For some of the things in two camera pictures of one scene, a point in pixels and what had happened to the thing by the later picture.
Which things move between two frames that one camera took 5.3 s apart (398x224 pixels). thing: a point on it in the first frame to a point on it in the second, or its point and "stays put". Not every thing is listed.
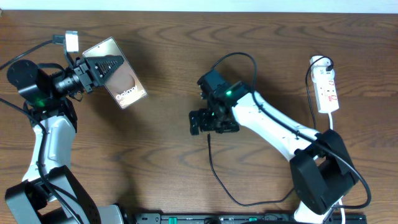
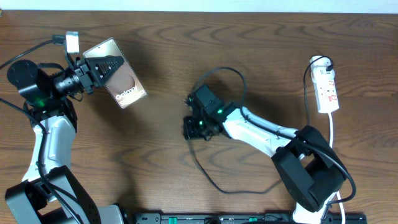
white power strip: [325, 91] stays put
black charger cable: [329, 67] to [309, 63]
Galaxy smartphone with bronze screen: [124, 84] stays put
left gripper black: [83, 75] stays put
